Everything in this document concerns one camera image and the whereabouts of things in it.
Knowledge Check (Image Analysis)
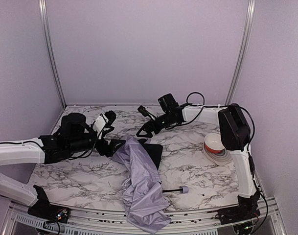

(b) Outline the aluminium frame post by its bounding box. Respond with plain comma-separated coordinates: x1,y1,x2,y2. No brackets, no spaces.
39,0,67,109
225,0,256,105

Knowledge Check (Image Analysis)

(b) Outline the lilac folding umbrella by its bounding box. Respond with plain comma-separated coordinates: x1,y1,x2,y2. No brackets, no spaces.
111,136,171,234

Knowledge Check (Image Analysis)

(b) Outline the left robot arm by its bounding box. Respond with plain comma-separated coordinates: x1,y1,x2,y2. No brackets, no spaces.
0,110,116,223

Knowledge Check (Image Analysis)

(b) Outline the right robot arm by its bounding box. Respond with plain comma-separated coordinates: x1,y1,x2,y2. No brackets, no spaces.
137,94,264,224

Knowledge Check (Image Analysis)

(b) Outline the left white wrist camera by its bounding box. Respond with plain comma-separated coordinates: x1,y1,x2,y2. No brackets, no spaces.
92,110,116,139

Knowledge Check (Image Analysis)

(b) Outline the right aluminium frame post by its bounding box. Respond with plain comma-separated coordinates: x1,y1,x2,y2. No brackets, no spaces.
225,0,256,105

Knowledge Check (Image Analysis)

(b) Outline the left aluminium frame post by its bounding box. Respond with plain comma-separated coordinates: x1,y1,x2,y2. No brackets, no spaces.
39,0,67,109

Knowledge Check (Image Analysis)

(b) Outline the aluminium front rail base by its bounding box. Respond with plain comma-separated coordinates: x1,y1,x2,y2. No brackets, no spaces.
1,193,286,235

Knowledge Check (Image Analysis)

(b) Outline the grey ringed plate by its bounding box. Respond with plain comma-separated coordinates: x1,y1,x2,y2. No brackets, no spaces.
203,144,232,166

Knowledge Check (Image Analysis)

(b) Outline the orange white bowl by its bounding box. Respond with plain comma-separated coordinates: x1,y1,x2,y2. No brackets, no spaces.
204,133,225,153

